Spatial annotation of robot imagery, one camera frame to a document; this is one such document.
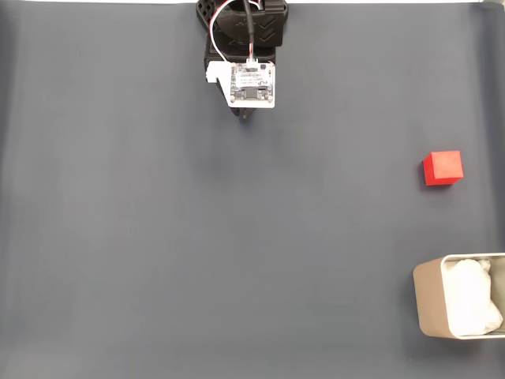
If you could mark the red cube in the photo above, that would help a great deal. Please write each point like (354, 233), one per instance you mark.
(444, 167)

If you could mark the beige metal box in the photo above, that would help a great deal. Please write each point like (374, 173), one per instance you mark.
(430, 300)

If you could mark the dark grey table mat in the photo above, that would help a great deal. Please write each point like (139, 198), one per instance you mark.
(158, 217)

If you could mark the white crumpled tissue paper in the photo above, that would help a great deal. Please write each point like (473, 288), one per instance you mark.
(469, 296)

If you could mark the camera board on white mount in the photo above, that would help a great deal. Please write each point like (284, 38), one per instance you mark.
(252, 85)

